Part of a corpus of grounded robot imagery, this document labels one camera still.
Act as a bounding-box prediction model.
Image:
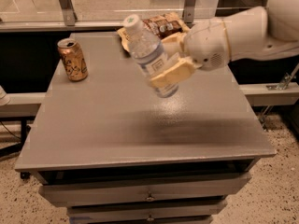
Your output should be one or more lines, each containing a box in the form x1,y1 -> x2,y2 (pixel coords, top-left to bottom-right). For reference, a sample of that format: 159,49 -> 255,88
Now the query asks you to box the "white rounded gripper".
149,18 -> 230,88

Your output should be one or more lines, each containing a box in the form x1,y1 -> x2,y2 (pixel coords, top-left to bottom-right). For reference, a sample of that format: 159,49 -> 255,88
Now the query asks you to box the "clear plastic water bottle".
122,14 -> 179,99

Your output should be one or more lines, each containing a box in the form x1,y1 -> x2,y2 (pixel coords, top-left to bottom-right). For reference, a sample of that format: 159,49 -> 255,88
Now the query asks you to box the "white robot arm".
149,0 -> 299,88

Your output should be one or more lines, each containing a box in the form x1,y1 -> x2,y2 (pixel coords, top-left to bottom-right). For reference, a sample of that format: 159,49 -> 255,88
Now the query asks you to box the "brown snack chip bag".
117,12 -> 190,51

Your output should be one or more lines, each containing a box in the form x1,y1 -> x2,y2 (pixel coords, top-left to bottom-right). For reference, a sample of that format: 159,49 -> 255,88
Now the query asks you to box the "gold soda can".
57,38 -> 88,81

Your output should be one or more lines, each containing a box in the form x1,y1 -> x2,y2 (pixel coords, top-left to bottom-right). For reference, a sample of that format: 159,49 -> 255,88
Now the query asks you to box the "grey drawer cabinet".
14,28 -> 277,224

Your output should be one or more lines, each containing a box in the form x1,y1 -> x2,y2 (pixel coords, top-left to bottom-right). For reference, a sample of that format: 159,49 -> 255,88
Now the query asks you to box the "upper grey drawer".
39,172 -> 251,207

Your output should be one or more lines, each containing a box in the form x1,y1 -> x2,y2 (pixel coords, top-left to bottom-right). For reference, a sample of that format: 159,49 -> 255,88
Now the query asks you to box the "grey drawer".
67,199 -> 227,224
39,172 -> 251,207

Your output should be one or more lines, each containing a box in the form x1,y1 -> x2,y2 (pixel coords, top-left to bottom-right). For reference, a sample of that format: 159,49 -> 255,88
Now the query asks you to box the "lower grey drawer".
67,199 -> 227,224

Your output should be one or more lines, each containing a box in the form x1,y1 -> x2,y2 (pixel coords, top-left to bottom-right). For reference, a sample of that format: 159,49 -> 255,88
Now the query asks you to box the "right metal railing bracket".
182,0 -> 196,23

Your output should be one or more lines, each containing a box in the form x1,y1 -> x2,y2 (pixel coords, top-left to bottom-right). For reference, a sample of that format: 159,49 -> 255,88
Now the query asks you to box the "metal railing bracket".
182,0 -> 196,23
59,0 -> 78,26

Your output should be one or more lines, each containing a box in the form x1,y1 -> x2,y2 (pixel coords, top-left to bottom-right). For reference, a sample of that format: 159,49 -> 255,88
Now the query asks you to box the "metal bracket on ledge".
266,64 -> 299,91

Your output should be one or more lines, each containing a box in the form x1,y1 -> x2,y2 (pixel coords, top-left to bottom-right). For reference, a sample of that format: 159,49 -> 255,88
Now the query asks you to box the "left metal railing bracket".
59,0 -> 78,26

